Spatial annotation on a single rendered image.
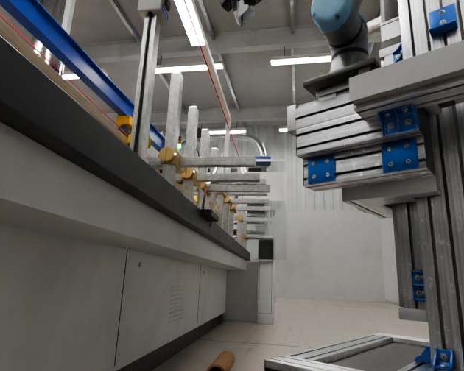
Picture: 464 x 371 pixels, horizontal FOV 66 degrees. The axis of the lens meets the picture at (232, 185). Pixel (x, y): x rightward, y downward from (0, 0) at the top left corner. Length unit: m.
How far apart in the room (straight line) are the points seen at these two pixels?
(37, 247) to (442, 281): 1.04
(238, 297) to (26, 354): 3.21
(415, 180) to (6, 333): 1.08
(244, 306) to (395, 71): 3.37
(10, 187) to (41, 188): 0.06
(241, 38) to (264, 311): 5.19
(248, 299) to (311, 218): 6.51
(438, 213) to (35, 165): 1.00
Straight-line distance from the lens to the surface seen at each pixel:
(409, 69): 0.98
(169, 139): 1.23
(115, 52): 8.14
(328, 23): 1.16
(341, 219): 10.37
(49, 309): 1.05
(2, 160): 0.58
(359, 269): 10.30
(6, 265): 0.91
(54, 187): 0.66
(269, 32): 7.40
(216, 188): 1.71
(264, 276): 3.90
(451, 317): 1.16
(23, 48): 0.93
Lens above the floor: 0.43
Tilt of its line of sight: 15 degrees up
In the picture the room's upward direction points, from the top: 2 degrees clockwise
